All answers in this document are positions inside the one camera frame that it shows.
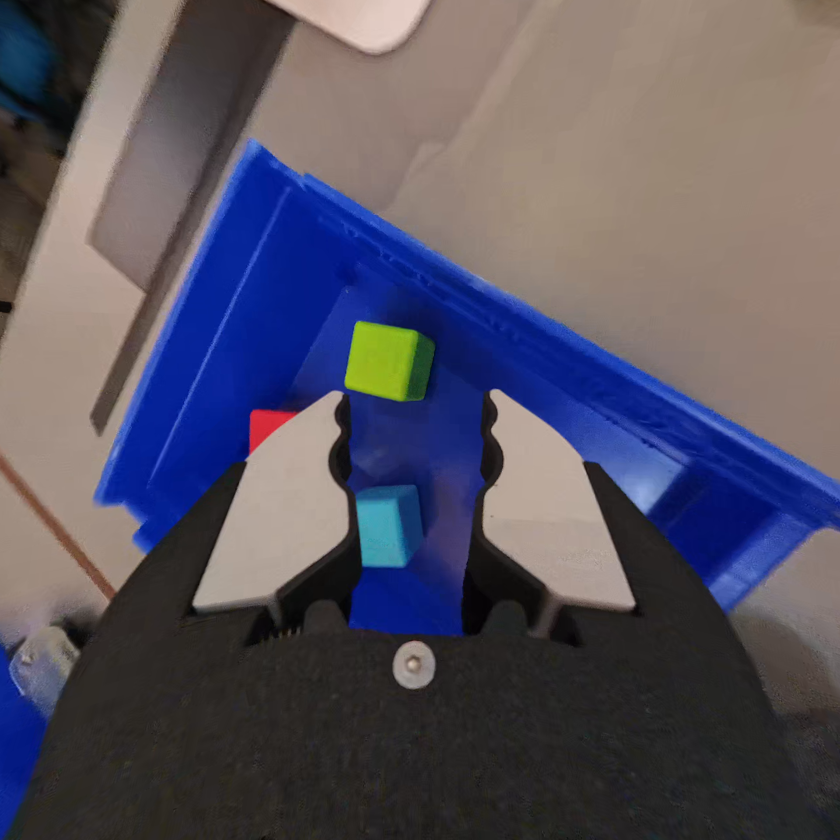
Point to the cyan cube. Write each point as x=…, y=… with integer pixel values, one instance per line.
x=390, y=525

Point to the grey pouch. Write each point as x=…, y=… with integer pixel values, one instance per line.
x=46, y=669

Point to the red cube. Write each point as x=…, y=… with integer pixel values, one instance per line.
x=269, y=426

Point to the wooden document stand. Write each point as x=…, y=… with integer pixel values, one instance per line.
x=367, y=19

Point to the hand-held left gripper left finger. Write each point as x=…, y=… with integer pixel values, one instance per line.
x=275, y=518

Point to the blue plastic bin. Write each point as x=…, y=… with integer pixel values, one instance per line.
x=16, y=741
x=262, y=295

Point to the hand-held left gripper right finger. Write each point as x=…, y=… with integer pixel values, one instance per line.
x=558, y=518

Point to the green cube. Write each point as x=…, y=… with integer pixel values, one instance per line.
x=384, y=361

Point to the grey wood-edged desk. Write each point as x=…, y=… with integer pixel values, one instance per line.
x=26, y=558

